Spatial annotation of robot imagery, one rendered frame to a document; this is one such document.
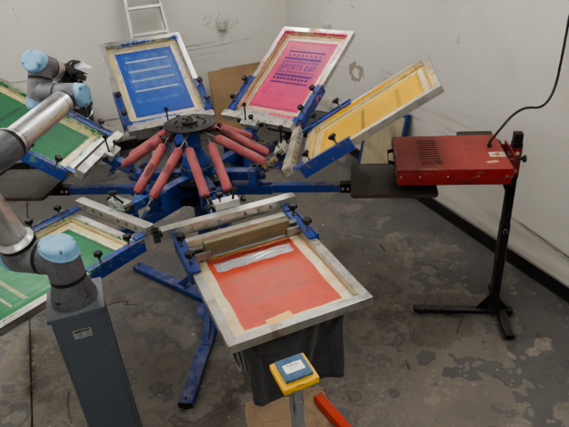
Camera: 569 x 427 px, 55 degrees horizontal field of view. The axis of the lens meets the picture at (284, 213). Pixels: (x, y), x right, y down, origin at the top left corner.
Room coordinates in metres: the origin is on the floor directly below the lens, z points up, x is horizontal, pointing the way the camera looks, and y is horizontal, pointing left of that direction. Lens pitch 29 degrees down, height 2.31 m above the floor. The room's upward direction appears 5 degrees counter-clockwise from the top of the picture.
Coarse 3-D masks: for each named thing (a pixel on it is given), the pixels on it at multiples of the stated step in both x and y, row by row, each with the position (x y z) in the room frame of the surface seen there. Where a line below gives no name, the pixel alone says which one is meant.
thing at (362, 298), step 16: (240, 224) 2.27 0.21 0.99; (256, 224) 2.26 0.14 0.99; (192, 240) 2.15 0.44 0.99; (304, 240) 2.12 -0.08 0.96; (320, 256) 1.97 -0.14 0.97; (336, 272) 1.83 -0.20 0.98; (208, 288) 1.77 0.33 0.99; (352, 288) 1.70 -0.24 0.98; (208, 304) 1.67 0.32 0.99; (336, 304) 1.61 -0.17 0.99; (352, 304) 1.60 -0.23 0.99; (368, 304) 1.63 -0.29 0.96; (224, 320) 1.57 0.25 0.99; (288, 320) 1.54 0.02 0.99; (304, 320) 1.53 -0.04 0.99; (320, 320) 1.55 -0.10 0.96; (224, 336) 1.48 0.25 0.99; (240, 336) 1.47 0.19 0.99; (256, 336) 1.46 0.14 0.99; (272, 336) 1.48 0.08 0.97
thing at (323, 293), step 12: (288, 240) 2.14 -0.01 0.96; (252, 252) 2.06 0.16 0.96; (288, 252) 2.04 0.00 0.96; (300, 252) 2.03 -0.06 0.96; (264, 264) 1.96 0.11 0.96; (276, 264) 1.95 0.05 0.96; (300, 264) 1.94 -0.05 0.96; (312, 264) 1.93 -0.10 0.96; (312, 276) 1.84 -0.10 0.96; (312, 288) 1.76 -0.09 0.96; (324, 288) 1.75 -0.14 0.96; (288, 300) 1.70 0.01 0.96; (300, 300) 1.69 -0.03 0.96; (312, 300) 1.69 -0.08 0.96; (324, 300) 1.68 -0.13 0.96; (300, 312) 1.62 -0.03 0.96
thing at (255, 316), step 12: (240, 252) 2.07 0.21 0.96; (252, 264) 1.96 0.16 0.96; (216, 276) 1.90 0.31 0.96; (228, 276) 1.89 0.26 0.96; (240, 276) 1.88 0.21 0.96; (228, 288) 1.81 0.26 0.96; (228, 300) 1.73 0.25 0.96; (240, 300) 1.72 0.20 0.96; (276, 300) 1.70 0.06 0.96; (240, 312) 1.65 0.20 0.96; (252, 312) 1.64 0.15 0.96; (264, 312) 1.64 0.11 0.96; (276, 312) 1.63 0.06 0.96; (252, 324) 1.57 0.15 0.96
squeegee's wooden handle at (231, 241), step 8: (264, 224) 2.13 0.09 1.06; (272, 224) 2.12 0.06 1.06; (280, 224) 2.13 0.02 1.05; (288, 224) 2.14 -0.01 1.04; (240, 232) 2.07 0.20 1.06; (248, 232) 2.08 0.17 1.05; (256, 232) 2.09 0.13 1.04; (264, 232) 2.10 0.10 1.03; (272, 232) 2.12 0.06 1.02; (280, 232) 2.13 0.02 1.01; (208, 240) 2.03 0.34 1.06; (216, 240) 2.03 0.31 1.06; (224, 240) 2.03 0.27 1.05; (232, 240) 2.05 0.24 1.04; (240, 240) 2.06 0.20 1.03; (248, 240) 2.07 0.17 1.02; (256, 240) 2.09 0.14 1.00; (208, 248) 2.01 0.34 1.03; (216, 248) 2.02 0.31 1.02; (224, 248) 2.03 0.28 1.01; (232, 248) 2.04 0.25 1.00
